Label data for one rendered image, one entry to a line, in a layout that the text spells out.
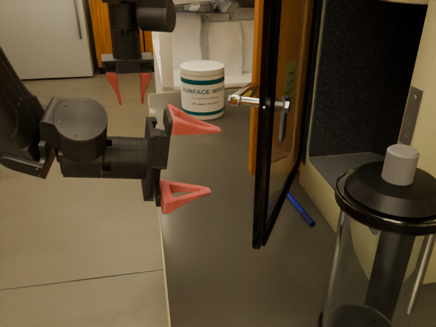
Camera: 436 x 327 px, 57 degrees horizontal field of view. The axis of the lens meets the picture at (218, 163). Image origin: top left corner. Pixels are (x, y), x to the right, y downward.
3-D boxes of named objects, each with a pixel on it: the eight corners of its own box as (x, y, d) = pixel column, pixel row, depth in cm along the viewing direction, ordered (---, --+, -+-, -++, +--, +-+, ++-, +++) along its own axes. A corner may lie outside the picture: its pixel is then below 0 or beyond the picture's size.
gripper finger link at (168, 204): (220, 171, 55) (152, 169, 52) (213, 215, 58) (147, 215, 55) (209, 150, 61) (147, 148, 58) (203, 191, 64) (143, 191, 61)
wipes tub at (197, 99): (220, 104, 130) (220, 58, 124) (228, 119, 119) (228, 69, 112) (180, 107, 128) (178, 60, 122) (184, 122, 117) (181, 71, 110)
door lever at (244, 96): (282, 98, 59) (284, 81, 58) (265, 116, 51) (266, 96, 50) (247, 95, 61) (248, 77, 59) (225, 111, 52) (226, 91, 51)
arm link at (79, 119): (29, 112, 55) (0, 167, 51) (14, 58, 45) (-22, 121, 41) (115, 139, 57) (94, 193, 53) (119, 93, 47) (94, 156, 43)
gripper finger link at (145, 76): (154, 107, 84) (151, 62, 80) (119, 109, 82) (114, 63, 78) (150, 97, 90) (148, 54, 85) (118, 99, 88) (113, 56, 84)
